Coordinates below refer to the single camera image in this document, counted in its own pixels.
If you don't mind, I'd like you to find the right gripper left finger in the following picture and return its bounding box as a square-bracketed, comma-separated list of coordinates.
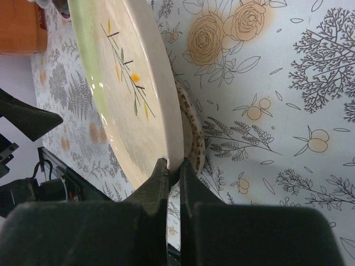
[1, 158, 169, 265]

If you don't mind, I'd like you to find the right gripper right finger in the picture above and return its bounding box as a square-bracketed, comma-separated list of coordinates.
[180, 160, 344, 265]

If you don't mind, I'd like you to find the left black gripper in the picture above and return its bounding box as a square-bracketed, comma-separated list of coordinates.
[0, 89, 63, 177]

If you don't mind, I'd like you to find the cream plate with leaf sprig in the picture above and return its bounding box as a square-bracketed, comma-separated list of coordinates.
[68, 1, 184, 188]

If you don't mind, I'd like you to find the orange plastic bin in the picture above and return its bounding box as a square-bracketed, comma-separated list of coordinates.
[1, 0, 48, 55]

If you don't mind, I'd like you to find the stack of coloured plates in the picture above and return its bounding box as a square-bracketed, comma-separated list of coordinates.
[54, 0, 71, 21]

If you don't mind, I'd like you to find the small speckled ceramic saucer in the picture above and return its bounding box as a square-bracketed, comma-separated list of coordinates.
[164, 80, 206, 187]

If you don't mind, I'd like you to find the floral patterned table mat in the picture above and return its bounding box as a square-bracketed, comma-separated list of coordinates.
[148, 1, 354, 265]

